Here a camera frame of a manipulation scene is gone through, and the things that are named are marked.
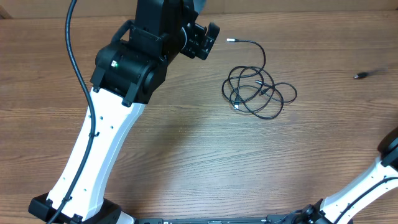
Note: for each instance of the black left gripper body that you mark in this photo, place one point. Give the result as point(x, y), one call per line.
point(193, 47)

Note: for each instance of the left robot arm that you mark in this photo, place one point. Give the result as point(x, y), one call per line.
point(127, 72)

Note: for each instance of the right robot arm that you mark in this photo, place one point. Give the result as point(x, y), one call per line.
point(341, 207)

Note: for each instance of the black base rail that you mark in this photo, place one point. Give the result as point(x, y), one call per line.
point(270, 219)

